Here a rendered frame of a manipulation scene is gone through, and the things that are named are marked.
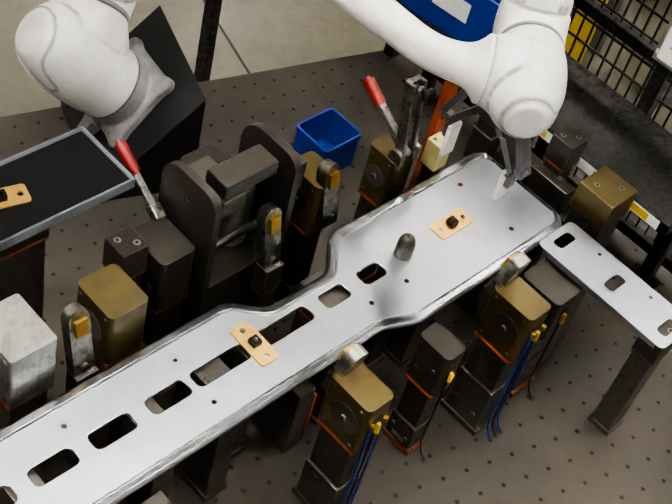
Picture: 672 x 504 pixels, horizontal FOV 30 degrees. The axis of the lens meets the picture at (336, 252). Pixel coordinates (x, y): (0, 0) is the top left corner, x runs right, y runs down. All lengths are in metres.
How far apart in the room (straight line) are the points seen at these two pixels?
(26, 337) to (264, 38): 2.44
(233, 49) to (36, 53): 1.72
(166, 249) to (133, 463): 0.35
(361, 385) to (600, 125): 0.86
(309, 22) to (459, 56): 2.46
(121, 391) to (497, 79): 0.71
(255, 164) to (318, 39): 2.21
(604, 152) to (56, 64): 1.04
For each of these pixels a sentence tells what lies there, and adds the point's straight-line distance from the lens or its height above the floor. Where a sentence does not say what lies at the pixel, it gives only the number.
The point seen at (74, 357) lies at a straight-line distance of 1.90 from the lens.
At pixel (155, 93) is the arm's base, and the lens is 2.51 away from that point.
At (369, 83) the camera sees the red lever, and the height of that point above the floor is 1.14.
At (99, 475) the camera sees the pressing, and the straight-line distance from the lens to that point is 1.82.
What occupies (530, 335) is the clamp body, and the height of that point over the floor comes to 1.00.
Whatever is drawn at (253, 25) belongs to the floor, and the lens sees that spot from 4.16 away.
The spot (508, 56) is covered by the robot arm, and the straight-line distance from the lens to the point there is 1.78.
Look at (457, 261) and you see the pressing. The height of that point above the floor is 1.00.
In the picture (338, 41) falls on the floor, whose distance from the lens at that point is 4.17.
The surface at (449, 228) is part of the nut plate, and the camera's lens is 2.23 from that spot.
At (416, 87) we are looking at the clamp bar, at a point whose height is 1.21.
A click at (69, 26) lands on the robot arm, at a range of 2.40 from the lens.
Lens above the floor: 2.56
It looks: 47 degrees down
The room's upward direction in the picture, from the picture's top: 17 degrees clockwise
